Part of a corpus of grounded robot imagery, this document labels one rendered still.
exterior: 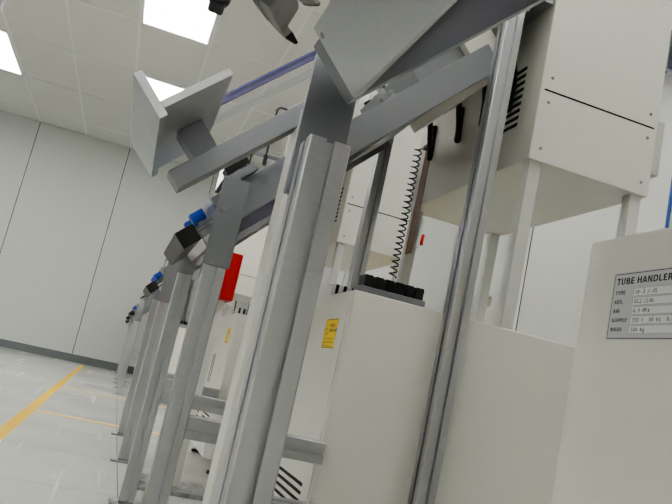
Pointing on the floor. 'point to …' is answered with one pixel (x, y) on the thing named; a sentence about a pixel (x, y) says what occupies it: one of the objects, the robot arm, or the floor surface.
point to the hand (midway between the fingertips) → (304, 29)
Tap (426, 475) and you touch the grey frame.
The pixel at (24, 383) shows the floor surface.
